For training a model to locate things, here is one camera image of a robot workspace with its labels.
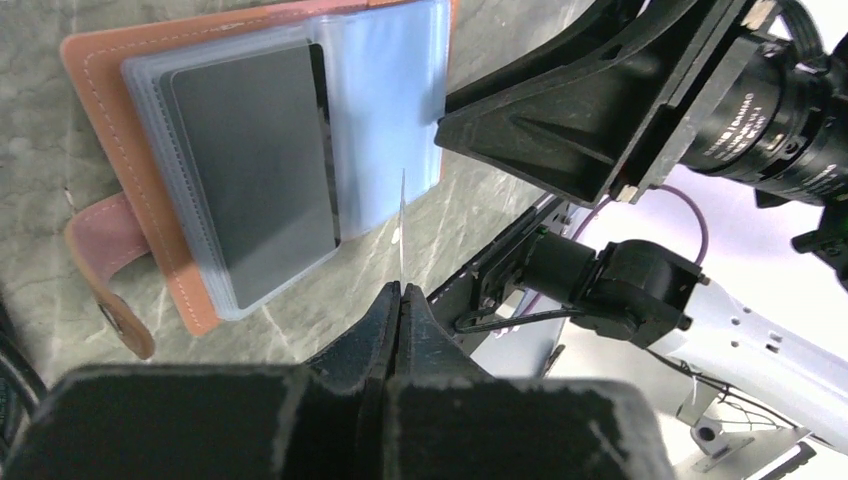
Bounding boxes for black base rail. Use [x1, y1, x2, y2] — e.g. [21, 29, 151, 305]
[427, 195, 575, 355]

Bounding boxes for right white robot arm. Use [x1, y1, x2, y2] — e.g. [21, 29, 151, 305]
[435, 1, 847, 452]

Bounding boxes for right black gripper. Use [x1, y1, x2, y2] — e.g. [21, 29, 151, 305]
[642, 1, 847, 206]

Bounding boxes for white credit card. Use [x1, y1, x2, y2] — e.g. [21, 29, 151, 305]
[397, 168, 407, 294]

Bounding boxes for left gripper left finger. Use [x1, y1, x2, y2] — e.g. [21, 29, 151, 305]
[304, 281, 401, 394]

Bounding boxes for aluminium extrusion frame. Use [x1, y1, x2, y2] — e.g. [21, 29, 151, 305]
[674, 386, 817, 480]

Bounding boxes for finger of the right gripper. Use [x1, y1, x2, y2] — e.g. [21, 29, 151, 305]
[446, 1, 663, 113]
[435, 1, 749, 206]

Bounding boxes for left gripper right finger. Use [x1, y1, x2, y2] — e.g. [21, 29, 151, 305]
[396, 284, 491, 381]

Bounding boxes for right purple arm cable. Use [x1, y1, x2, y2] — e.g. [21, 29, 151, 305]
[510, 184, 710, 326]

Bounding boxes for coiled black cable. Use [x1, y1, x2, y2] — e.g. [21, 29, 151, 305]
[0, 284, 48, 465]

